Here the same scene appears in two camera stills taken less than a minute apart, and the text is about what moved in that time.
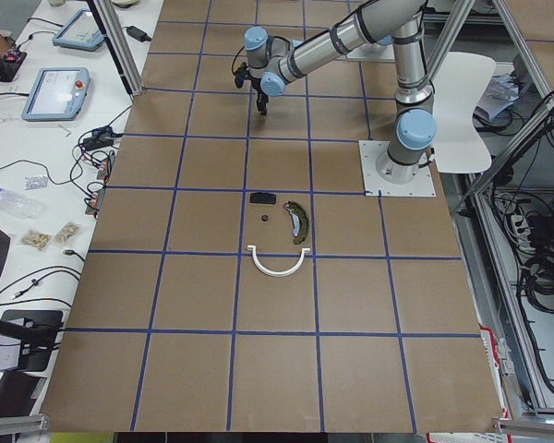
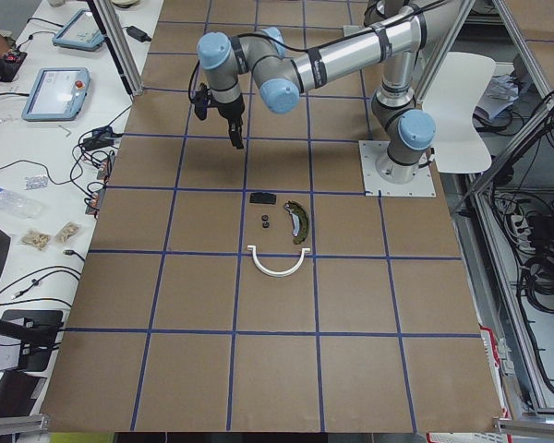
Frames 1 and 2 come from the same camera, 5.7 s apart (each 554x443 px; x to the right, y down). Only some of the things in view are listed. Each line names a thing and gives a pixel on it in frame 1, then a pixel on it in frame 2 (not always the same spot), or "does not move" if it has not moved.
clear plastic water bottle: (15, 202) does not move
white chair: (460, 147) does not move
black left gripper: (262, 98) -> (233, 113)
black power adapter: (135, 33) does not move
